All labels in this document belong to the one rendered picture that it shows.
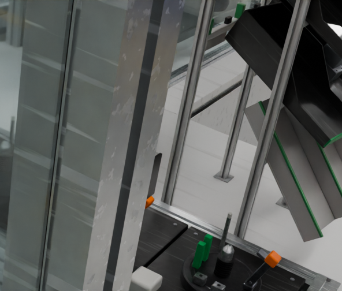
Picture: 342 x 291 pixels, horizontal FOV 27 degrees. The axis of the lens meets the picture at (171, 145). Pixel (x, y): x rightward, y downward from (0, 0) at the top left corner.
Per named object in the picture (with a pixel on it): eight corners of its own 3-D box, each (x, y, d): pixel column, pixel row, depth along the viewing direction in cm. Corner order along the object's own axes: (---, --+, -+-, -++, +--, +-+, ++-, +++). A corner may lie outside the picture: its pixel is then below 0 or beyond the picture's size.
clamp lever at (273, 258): (257, 283, 123) (282, 257, 119) (252, 288, 122) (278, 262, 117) (241, 268, 124) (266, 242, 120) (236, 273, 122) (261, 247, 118)
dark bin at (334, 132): (354, 130, 140) (380, 105, 135) (323, 149, 130) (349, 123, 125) (260, 28, 147) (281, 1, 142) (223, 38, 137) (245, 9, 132)
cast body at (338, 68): (337, 79, 151) (358, 56, 146) (327, 84, 147) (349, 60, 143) (309, 50, 153) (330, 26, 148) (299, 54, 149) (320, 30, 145)
